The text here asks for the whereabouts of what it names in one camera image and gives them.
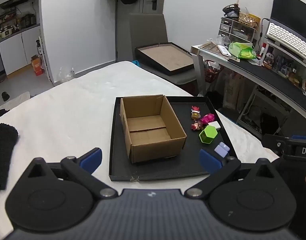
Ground lavender toy sofa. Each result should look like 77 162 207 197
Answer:
214 142 230 158

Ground orange cardboard box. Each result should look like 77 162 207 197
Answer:
31 55 44 76

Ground black fuzzy sleeve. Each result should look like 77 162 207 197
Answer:
0 124 18 191

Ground white power adapter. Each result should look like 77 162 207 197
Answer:
208 121 221 131

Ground green hexagonal toy block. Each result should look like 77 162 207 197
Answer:
199 125 218 144

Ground magenta dinosaur costume figurine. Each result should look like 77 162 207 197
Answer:
200 113 215 126

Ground green plastic bag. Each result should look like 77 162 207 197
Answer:
228 42 256 60

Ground brown cardboard box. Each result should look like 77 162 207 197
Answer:
120 95 187 164

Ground white cabinet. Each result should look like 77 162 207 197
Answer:
0 25 41 75

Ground black shallow tray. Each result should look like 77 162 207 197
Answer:
109 95 236 182

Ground white keyboard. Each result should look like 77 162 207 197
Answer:
267 23 306 59

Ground brown hair doll figurine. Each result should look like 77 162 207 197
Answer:
191 120 203 131

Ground black framed cork board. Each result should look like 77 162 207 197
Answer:
135 42 193 76

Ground white phone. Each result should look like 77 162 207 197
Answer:
217 45 231 57

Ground grey chair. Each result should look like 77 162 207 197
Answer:
130 13 196 86

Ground red hat gold figurine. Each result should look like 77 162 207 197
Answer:
191 106 201 120

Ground black curved desk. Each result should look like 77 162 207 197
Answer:
191 45 306 119

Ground white table cloth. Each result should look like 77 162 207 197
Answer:
0 60 280 239

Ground black computer monitor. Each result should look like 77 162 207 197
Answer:
270 0 306 38

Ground grey drawer organizer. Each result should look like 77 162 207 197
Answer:
218 17 256 43

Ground wicker basket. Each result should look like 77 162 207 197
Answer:
238 12 261 29

